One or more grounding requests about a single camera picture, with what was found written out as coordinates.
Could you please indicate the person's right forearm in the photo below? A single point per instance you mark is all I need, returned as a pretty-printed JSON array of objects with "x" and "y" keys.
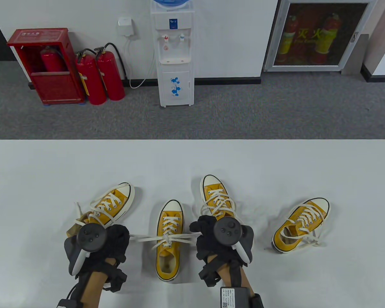
[{"x": 226, "y": 276}]

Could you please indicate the person's left forearm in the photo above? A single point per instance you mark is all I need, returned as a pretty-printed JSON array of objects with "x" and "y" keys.
[{"x": 93, "y": 285}]

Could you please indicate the person's left hand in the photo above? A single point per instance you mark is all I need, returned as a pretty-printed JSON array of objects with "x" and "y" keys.
[{"x": 117, "y": 242}]

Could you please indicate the red yellow fire extinguisher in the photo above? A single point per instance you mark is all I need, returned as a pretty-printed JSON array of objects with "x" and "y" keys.
[
  {"x": 288, "y": 38},
  {"x": 327, "y": 35}
]

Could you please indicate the white wall box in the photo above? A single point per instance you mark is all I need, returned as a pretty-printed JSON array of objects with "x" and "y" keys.
[{"x": 125, "y": 28}]

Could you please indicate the white water dispenser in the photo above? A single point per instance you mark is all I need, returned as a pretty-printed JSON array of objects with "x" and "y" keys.
[{"x": 176, "y": 51}]

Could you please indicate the silver framed glass cabinet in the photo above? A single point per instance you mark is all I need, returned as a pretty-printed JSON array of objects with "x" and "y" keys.
[{"x": 308, "y": 68}]

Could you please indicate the black battery pack white label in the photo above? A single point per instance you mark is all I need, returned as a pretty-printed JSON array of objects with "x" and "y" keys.
[
  {"x": 235, "y": 298},
  {"x": 67, "y": 304}
]

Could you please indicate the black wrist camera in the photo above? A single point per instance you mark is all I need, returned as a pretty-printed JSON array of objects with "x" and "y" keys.
[
  {"x": 210, "y": 275},
  {"x": 115, "y": 281}
]

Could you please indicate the yellow canvas shoe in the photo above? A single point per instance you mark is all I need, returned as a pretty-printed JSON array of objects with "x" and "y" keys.
[
  {"x": 123, "y": 190},
  {"x": 210, "y": 180},
  {"x": 170, "y": 205},
  {"x": 319, "y": 204}
]

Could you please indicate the blue water bottle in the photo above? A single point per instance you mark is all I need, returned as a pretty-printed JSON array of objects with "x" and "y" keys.
[{"x": 170, "y": 3}]

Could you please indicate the dark grey hand controller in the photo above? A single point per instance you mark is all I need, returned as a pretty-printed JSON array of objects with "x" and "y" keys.
[
  {"x": 227, "y": 231},
  {"x": 91, "y": 237}
]

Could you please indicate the red extinguisher cabinet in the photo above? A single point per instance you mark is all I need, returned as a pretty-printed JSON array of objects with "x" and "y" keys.
[{"x": 54, "y": 86}]

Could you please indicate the person's right hand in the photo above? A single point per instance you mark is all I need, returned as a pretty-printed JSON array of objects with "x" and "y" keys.
[{"x": 205, "y": 237}]

